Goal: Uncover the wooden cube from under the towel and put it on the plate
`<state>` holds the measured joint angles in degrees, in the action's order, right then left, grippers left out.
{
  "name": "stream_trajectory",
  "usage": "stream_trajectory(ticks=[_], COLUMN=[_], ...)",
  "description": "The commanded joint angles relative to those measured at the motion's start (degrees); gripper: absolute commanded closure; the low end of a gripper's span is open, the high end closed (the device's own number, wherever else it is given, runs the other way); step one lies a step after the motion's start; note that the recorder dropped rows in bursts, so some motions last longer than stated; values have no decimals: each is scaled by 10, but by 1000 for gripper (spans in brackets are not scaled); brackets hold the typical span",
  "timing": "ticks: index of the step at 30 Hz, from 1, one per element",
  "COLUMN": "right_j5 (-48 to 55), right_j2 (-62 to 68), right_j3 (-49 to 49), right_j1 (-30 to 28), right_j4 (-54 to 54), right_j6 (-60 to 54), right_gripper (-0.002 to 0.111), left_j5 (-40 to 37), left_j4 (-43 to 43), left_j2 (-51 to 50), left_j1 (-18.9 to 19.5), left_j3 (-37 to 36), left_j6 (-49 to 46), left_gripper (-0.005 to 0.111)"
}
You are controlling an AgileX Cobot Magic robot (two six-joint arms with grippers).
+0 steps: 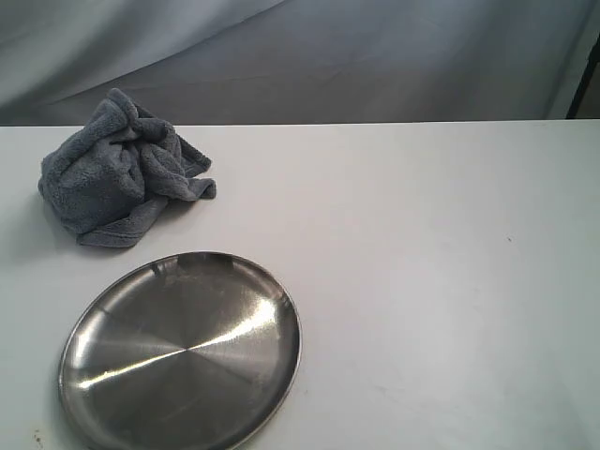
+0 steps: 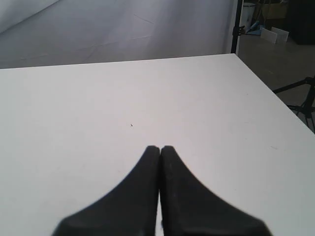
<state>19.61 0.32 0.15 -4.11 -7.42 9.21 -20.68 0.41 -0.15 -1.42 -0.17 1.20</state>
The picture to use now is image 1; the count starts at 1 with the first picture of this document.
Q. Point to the grey fluffy towel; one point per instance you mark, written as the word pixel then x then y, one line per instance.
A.
pixel 109 182

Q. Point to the round stainless steel plate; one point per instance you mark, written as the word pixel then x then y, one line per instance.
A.
pixel 196 350

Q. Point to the grey backdrop cloth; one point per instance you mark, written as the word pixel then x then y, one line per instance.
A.
pixel 294 62

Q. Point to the black stand pole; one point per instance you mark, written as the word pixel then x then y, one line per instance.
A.
pixel 585 100

